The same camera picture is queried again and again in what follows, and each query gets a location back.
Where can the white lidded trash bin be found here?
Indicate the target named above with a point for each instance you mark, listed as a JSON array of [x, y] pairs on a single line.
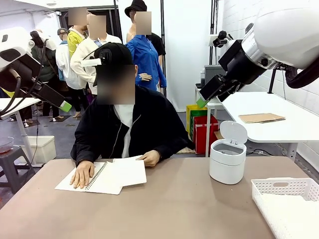
[[225, 166]]

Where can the grey box device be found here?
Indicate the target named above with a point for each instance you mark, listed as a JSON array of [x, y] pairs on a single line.
[[211, 71]]

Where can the black baseball cap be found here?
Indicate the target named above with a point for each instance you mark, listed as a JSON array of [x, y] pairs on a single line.
[[117, 54]]

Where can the mannequin in black shirt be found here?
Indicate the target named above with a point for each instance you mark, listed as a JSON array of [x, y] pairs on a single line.
[[159, 44]]

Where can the spiral notebook with brown cover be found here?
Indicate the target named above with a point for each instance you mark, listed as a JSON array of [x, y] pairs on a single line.
[[104, 181]]

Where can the white perforated plastic basket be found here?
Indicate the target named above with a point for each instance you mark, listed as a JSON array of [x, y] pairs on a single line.
[[259, 199]]

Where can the person's left hand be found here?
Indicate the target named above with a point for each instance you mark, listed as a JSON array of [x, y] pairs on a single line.
[[150, 158]]

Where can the right wrist camera with clamp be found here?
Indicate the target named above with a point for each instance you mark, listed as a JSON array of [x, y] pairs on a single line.
[[221, 38]]

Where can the mannequin in blue shirt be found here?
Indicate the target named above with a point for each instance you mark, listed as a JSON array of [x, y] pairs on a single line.
[[144, 54]]

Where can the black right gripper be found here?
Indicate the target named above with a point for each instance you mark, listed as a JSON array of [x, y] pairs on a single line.
[[236, 63]]

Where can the black stand pole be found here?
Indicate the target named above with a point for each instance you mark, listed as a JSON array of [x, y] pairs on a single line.
[[162, 25], [213, 25]]

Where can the grey plastic stool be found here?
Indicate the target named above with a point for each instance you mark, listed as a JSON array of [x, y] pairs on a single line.
[[12, 159]]

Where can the small white side table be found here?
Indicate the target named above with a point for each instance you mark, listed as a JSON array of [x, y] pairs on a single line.
[[208, 129]]

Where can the wrist camera with clamp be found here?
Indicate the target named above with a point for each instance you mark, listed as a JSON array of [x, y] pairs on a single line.
[[221, 38], [37, 39]]

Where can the flat brown cardboard piece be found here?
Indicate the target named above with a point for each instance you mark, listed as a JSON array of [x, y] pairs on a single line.
[[261, 117]]

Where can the person's right hand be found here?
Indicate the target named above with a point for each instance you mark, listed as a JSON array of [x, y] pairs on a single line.
[[83, 174]]

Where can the white paper sheet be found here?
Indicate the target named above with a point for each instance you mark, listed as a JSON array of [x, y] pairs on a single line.
[[132, 171]]

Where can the black mount post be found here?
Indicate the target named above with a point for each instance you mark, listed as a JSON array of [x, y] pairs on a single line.
[[272, 82]]

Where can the black bucket hat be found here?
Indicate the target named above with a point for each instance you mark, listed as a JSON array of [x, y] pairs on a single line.
[[135, 7]]

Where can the yellow and green bag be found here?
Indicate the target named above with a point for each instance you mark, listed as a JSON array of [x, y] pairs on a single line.
[[190, 117]]

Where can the clear glass bowl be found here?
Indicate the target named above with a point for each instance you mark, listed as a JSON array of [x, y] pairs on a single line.
[[6, 147]]

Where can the person in black jacket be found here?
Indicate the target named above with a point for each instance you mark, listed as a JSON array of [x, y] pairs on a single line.
[[147, 117]]

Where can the person's left forearm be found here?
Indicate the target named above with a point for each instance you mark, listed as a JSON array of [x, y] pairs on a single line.
[[172, 149]]

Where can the left wrist camera with clamp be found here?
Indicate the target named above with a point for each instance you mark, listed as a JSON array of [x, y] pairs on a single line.
[[37, 39]]

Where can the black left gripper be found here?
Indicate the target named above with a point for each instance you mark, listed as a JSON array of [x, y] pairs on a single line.
[[23, 71]]

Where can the white head-mounted camera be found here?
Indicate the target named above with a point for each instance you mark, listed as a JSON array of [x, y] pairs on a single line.
[[92, 61]]

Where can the large white table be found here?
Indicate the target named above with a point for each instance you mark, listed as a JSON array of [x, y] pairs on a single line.
[[286, 104]]

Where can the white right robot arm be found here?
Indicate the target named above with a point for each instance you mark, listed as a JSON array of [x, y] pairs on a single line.
[[286, 30]]

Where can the red bag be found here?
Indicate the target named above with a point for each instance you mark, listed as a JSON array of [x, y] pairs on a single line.
[[205, 137]]

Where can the white storage box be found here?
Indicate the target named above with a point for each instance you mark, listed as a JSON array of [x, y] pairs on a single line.
[[45, 149]]

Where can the mannequin in cream jacket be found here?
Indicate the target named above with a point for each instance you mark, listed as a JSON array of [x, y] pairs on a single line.
[[82, 57]]

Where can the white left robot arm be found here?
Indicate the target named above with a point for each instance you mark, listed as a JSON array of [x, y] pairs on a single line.
[[17, 39]]

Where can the person's right forearm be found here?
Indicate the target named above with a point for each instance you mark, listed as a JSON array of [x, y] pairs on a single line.
[[83, 152]]

